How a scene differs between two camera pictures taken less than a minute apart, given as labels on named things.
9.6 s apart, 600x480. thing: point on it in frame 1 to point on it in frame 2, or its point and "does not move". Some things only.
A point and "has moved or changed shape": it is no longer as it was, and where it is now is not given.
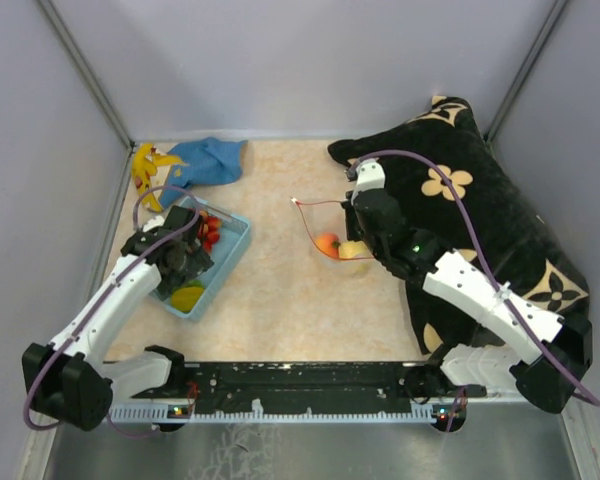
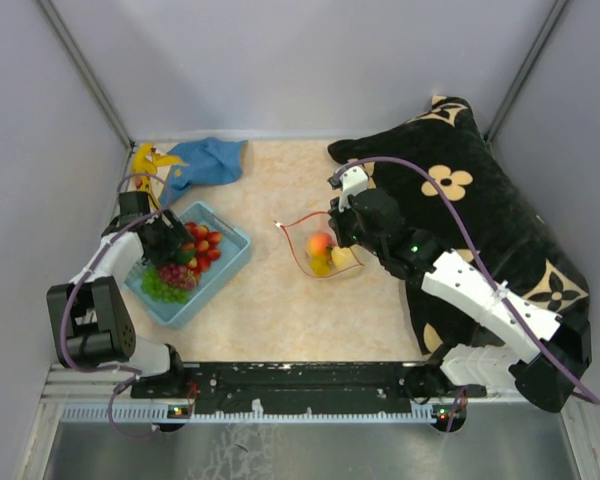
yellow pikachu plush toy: (145, 163) does not move
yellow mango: (185, 298) to (320, 265)
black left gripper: (198, 261) to (177, 236)
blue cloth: (208, 161) does not move
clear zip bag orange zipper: (327, 229) has moved or changed shape
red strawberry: (213, 237) does not move
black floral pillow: (432, 187) does not move
